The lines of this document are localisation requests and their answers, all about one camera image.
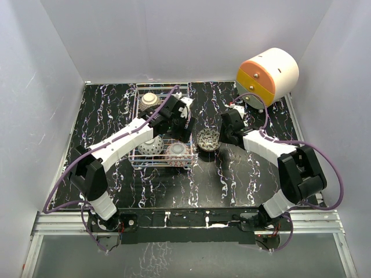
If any brown leaf pattern bowl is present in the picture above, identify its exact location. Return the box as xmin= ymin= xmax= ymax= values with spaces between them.
xmin=197 ymin=128 xmax=221 ymax=152

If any red lattice white bowl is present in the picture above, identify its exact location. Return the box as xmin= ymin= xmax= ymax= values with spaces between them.
xmin=164 ymin=142 xmax=191 ymax=167

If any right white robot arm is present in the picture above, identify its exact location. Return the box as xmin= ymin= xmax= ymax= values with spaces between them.
xmin=219 ymin=109 xmax=327 ymax=230

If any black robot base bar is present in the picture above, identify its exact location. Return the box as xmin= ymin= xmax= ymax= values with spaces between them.
xmin=88 ymin=207 xmax=292 ymax=244

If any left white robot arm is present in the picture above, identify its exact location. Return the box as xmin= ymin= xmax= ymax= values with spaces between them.
xmin=66 ymin=93 xmax=194 ymax=231

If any black dotted white bowl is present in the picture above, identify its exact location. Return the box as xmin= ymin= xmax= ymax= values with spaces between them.
xmin=137 ymin=136 xmax=164 ymax=156

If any brown patterned bowl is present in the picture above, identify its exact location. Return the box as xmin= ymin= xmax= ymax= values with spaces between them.
xmin=139 ymin=93 xmax=162 ymax=111

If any round pastel drawer cabinet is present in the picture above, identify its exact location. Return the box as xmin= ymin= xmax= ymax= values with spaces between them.
xmin=235 ymin=47 xmax=299 ymax=109

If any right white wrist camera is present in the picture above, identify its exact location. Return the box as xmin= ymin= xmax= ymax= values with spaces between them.
xmin=229 ymin=104 xmax=245 ymax=119

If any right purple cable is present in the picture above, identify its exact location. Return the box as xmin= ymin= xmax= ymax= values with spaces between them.
xmin=230 ymin=93 xmax=345 ymax=252

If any white wire dish rack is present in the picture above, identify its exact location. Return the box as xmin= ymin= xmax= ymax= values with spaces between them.
xmin=128 ymin=83 xmax=193 ymax=170

